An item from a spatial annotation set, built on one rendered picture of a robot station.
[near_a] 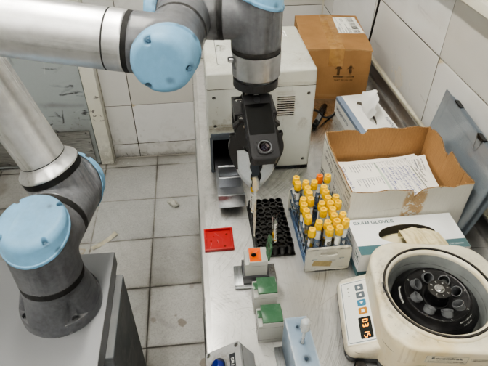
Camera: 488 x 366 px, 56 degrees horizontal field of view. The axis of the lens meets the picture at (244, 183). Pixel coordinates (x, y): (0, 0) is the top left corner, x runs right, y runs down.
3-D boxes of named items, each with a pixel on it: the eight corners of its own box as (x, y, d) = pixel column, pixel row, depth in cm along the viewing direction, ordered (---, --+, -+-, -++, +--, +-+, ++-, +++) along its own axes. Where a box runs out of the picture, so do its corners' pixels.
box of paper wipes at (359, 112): (334, 112, 153) (339, 77, 145) (367, 109, 155) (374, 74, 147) (358, 151, 137) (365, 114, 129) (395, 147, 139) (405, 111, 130)
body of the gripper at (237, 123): (271, 123, 84) (274, 60, 76) (279, 150, 77) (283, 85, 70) (229, 125, 83) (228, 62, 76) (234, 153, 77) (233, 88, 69)
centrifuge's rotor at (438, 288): (381, 277, 94) (388, 253, 89) (458, 279, 93) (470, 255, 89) (397, 346, 82) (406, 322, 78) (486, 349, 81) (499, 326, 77)
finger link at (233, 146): (253, 163, 82) (256, 121, 77) (255, 169, 81) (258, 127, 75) (227, 164, 81) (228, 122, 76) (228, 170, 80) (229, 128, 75)
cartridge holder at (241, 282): (233, 269, 102) (233, 259, 100) (274, 267, 103) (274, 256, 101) (234, 290, 98) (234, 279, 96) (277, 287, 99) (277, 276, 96)
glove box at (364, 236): (343, 241, 109) (348, 212, 103) (440, 234, 111) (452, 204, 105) (359, 284, 99) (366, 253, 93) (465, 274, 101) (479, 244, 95)
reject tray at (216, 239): (203, 231, 111) (203, 229, 111) (232, 229, 112) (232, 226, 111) (205, 252, 106) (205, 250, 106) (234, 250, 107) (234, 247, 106)
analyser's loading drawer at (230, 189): (213, 159, 130) (213, 144, 127) (237, 157, 131) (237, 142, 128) (218, 208, 115) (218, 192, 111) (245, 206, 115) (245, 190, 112)
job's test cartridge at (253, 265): (243, 267, 101) (243, 247, 97) (265, 266, 101) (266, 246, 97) (245, 282, 98) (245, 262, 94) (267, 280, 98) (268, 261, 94)
